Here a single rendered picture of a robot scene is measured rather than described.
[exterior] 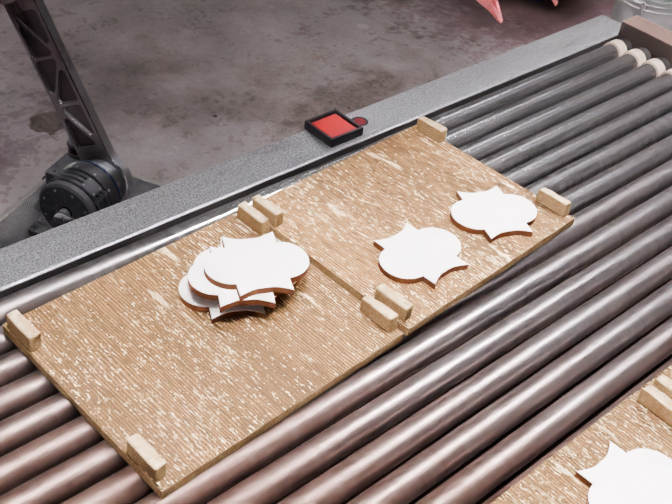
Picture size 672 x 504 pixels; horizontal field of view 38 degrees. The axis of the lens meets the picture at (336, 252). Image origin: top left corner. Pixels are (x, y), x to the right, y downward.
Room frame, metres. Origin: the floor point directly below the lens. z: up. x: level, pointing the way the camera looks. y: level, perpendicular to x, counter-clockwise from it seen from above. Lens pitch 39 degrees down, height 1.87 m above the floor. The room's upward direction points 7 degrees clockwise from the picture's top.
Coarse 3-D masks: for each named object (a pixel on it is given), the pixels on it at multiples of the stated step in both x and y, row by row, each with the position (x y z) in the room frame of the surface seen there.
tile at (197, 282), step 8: (216, 248) 1.05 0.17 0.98; (200, 264) 1.02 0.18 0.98; (192, 272) 1.00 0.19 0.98; (200, 272) 1.00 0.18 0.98; (192, 280) 0.98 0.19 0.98; (200, 280) 0.98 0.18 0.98; (192, 288) 0.97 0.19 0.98; (200, 288) 0.97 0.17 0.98; (208, 288) 0.97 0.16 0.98; (216, 288) 0.97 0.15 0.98; (200, 296) 0.96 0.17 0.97; (208, 296) 0.96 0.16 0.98; (216, 296) 0.96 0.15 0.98; (224, 296) 0.96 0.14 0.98; (232, 296) 0.96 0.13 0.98; (256, 296) 0.97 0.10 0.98; (264, 296) 0.97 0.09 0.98; (272, 296) 0.97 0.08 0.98; (224, 304) 0.94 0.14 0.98; (232, 304) 0.95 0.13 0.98; (240, 304) 0.95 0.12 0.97; (248, 304) 0.96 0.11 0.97; (256, 304) 0.96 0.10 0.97; (264, 304) 0.96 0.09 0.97; (272, 304) 0.96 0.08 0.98
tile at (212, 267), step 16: (224, 240) 1.06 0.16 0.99; (240, 240) 1.07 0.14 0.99; (256, 240) 1.07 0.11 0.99; (272, 240) 1.07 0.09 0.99; (208, 256) 1.02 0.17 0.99; (224, 256) 1.03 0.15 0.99; (240, 256) 1.03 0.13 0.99; (256, 256) 1.03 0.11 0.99; (272, 256) 1.04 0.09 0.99; (288, 256) 1.04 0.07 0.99; (304, 256) 1.05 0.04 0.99; (208, 272) 0.99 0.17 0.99; (224, 272) 0.99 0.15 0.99; (240, 272) 1.00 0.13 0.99; (256, 272) 1.00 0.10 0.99; (272, 272) 1.01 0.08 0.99; (288, 272) 1.01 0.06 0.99; (304, 272) 1.02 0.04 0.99; (224, 288) 0.97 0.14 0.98; (240, 288) 0.97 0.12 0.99; (256, 288) 0.97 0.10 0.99; (272, 288) 0.98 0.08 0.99; (288, 288) 0.98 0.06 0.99
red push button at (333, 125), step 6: (336, 114) 1.54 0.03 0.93; (318, 120) 1.51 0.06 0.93; (324, 120) 1.51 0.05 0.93; (330, 120) 1.51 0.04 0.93; (336, 120) 1.51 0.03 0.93; (342, 120) 1.52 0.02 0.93; (318, 126) 1.49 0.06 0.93; (324, 126) 1.49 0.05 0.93; (330, 126) 1.49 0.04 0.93; (336, 126) 1.49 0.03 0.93; (342, 126) 1.50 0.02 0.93; (348, 126) 1.50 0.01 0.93; (330, 132) 1.47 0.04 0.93; (336, 132) 1.48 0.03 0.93; (342, 132) 1.48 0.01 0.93
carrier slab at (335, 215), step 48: (384, 144) 1.44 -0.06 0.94; (432, 144) 1.46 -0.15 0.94; (288, 192) 1.27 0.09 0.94; (336, 192) 1.29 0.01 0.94; (384, 192) 1.30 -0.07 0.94; (432, 192) 1.32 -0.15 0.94; (528, 192) 1.35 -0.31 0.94; (288, 240) 1.15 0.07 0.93; (336, 240) 1.16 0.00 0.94; (480, 240) 1.21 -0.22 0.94; (528, 240) 1.22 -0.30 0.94; (432, 288) 1.08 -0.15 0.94
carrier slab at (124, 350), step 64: (192, 256) 1.08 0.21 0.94; (64, 320) 0.92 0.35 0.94; (128, 320) 0.94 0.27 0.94; (192, 320) 0.95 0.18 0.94; (256, 320) 0.97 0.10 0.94; (320, 320) 0.98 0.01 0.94; (64, 384) 0.81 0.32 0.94; (128, 384) 0.82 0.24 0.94; (192, 384) 0.84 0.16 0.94; (256, 384) 0.85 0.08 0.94; (320, 384) 0.86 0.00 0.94; (192, 448) 0.74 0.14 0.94
